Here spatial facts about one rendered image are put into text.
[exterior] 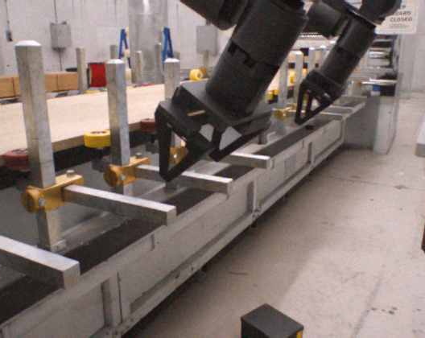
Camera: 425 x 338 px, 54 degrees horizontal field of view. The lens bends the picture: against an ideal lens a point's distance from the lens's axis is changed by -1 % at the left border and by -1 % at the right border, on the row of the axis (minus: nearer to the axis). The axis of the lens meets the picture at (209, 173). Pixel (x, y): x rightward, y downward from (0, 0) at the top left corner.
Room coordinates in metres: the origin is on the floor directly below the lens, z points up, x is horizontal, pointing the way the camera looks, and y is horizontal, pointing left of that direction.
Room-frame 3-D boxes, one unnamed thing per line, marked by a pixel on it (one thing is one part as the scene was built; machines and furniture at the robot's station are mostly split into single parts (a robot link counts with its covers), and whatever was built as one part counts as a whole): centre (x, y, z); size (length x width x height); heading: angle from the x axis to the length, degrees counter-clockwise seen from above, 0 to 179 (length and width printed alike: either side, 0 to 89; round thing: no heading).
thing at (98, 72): (10.46, 2.58, 0.41); 0.76 x 0.48 x 0.81; 158
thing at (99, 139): (1.15, 0.31, 0.85); 0.08 x 0.08 x 0.11
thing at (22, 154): (0.94, 0.43, 0.85); 0.08 x 0.08 x 0.11
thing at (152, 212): (0.84, 0.26, 0.83); 0.43 x 0.03 x 0.04; 61
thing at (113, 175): (1.08, 0.22, 0.81); 0.14 x 0.06 x 0.05; 151
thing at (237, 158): (1.28, 0.02, 0.81); 0.43 x 0.03 x 0.04; 61
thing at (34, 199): (0.87, 0.35, 0.83); 0.14 x 0.06 x 0.05; 151
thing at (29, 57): (0.85, 0.36, 0.91); 0.04 x 0.04 x 0.48; 61
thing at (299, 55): (2.38, -0.49, 0.87); 0.04 x 0.04 x 0.48; 61
